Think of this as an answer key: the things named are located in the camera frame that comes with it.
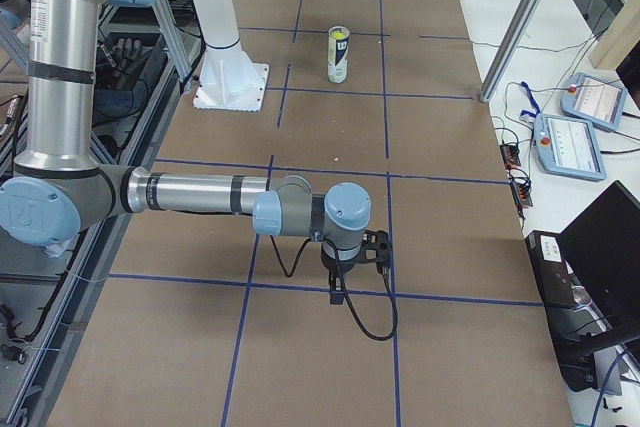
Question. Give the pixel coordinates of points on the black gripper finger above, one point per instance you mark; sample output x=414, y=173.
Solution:
x=336, y=288

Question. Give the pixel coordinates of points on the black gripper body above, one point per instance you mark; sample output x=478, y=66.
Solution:
x=334, y=263

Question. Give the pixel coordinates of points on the clear tennis ball can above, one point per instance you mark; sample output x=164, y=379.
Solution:
x=338, y=56

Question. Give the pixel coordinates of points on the orange black connector module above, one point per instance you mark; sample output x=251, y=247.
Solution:
x=510, y=153

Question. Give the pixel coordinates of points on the black computer box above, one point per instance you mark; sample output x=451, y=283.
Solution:
x=555, y=272

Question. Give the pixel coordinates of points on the near teach pendant tablet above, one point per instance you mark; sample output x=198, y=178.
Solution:
x=568, y=147

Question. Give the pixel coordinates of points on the teach pendant tablet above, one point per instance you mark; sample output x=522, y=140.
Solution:
x=568, y=147
x=596, y=100

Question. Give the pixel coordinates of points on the black monitor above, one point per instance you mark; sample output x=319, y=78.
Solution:
x=601, y=246

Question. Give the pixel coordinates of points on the far teach pendant tablet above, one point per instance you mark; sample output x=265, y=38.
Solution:
x=596, y=100

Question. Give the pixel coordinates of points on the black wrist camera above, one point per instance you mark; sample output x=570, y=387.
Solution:
x=376, y=249

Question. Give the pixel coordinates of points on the white pillar with base plate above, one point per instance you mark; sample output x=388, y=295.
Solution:
x=228, y=79

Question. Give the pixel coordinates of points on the aluminium frame post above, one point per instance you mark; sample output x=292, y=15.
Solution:
x=522, y=16

